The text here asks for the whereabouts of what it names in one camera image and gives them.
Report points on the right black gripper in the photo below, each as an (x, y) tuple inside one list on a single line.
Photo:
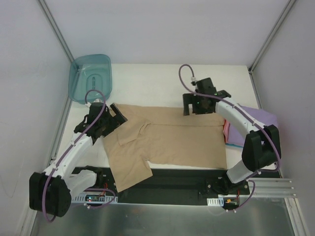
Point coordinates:
[(193, 99)]

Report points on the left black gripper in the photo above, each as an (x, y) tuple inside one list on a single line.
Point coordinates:
[(111, 118)]

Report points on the beige t shirt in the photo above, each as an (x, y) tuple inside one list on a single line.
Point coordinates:
[(162, 135)]

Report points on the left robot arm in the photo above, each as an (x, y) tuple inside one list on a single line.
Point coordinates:
[(52, 190)]

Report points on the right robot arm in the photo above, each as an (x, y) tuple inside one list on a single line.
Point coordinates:
[(261, 146)]

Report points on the teal plastic basin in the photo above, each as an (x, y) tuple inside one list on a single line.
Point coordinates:
[(90, 78)]

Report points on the purple folded t shirt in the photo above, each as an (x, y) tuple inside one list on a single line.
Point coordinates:
[(259, 114)]

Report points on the teal folded t shirt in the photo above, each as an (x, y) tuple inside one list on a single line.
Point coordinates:
[(233, 145)]

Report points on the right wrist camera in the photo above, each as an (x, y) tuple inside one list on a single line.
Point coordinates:
[(193, 81)]

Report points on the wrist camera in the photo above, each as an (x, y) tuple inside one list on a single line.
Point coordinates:
[(193, 81), (88, 104)]

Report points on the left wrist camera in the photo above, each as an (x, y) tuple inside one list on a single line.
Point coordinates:
[(88, 104)]

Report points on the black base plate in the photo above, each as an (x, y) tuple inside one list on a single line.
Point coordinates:
[(165, 187)]

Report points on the left white cable duct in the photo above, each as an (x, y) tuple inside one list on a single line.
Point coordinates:
[(94, 199)]

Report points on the white cable duct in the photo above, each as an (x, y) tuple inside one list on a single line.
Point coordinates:
[(94, 199), (215, 202)]

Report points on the right white cable duct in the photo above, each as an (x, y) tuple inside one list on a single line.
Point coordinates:
[(215, 202)]

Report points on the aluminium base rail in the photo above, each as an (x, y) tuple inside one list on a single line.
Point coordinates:
[(273, 188)]

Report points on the left aluminium frame post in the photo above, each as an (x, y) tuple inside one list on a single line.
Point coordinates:
[(55, 28)]

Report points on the aluminium frame post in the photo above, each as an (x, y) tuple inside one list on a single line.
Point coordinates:
[(55, 28), (272, 34)]

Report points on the right aluminium frame post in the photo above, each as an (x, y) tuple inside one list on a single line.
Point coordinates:
[(272, 34)]

